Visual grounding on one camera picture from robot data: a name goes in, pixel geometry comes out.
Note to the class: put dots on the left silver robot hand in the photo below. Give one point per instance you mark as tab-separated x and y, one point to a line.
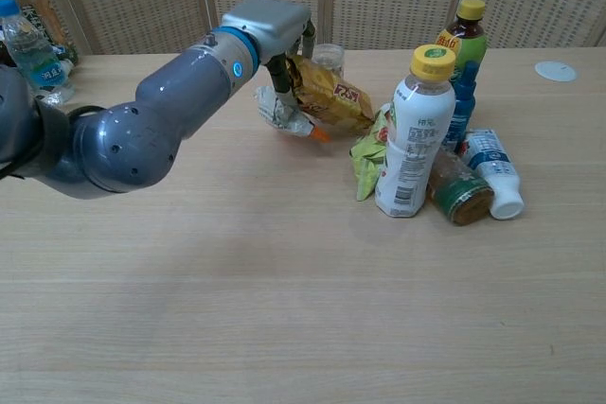
270	21

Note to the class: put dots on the yellow snack package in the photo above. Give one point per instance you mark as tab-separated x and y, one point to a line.
331	101

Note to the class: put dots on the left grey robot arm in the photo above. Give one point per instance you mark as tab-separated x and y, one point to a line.
142	125

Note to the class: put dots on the clear jar of nuts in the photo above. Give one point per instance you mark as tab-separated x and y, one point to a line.
331	61

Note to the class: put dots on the green crumpled snack bag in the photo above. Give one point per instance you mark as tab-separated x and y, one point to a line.
369	158

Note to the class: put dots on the white bottle with yellow cap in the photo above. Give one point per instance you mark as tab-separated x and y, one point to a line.
416	139

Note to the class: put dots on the green bottle with yellow cap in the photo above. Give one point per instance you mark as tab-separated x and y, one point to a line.
468	40

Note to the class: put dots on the blue sports drink bottle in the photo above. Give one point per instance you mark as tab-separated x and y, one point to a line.
463	106

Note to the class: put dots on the large tea bottle white cap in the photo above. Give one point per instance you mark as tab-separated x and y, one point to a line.
40	11

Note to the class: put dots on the clear water bottle blue cap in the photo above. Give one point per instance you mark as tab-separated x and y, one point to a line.
33	54

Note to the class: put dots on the brown bottle with green label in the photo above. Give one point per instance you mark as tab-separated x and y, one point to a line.
461	191

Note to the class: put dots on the white bottle with blue label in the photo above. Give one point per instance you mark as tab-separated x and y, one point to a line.
494	167

